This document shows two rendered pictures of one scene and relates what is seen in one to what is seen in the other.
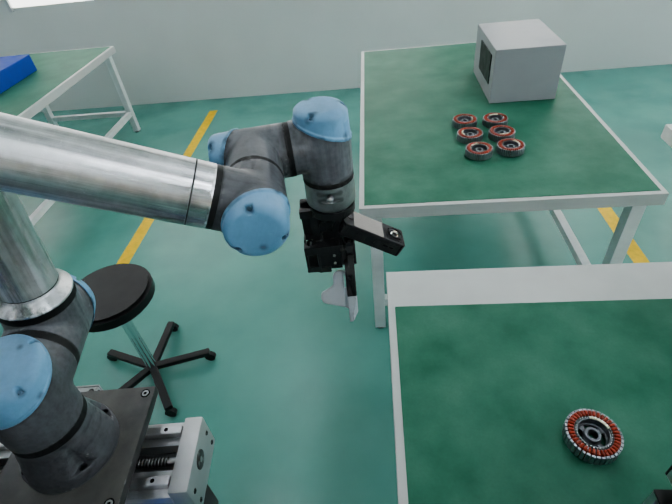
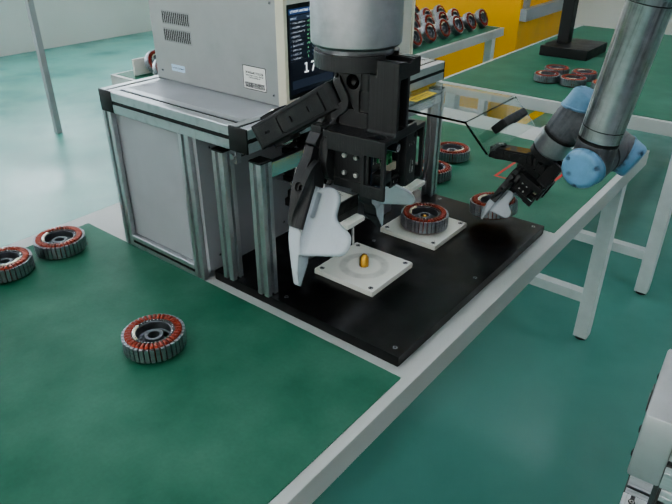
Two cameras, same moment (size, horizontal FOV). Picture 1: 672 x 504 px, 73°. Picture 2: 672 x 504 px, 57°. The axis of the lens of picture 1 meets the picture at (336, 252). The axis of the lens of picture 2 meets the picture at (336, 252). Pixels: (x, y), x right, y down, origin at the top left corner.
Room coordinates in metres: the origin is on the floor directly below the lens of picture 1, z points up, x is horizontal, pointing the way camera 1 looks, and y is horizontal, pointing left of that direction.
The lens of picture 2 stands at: (1.05, 0.26, 1.46)
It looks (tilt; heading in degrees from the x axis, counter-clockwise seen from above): 29 degrees down; 211
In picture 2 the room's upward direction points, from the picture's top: straight up
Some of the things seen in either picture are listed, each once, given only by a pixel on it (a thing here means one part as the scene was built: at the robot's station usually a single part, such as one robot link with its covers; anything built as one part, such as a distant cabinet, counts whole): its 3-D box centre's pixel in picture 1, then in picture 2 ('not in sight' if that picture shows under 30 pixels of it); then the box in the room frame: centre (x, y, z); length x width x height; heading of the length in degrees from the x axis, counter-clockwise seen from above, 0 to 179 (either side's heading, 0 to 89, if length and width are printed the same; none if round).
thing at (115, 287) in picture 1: (136, 331); not in sight; (1.35, 0.91, 0.28); 0.54 x 0.49 x 0.56; 83
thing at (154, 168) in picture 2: not in sight; (159, 193); (0.19, -0.71, 0.91); 0.28 x 0.03 x 0.32; 83
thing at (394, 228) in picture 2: not in sight; (423, 227); (-0.20, -0.25, 0.78); 0.15 x 0.15 x 0.01; 83
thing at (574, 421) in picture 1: (592, 435); (154, 337); (0.44, -0.49, 0.77); 0.11 x 0.11 x 0.04
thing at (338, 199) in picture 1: (330, 190); (358, 21); (0.58, 0.00, 1.37); 0.08 x 0.08 x 0.05
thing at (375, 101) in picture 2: (330, 232); (362, 120); (0.58, 0.00, 1.29); 0.09 x 0.08 x 0.12; 87
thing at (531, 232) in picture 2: not in sight; (389, 250); (-0.08, -0.28, 0.76); 0.64 x 0.47 x 0.02; 173
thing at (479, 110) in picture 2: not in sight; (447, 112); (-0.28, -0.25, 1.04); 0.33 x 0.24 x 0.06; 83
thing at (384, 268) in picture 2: not in sight; (363, 267); (0.04, -0.28, 0.78); 0.15 x 0.15 x 0.01; 83
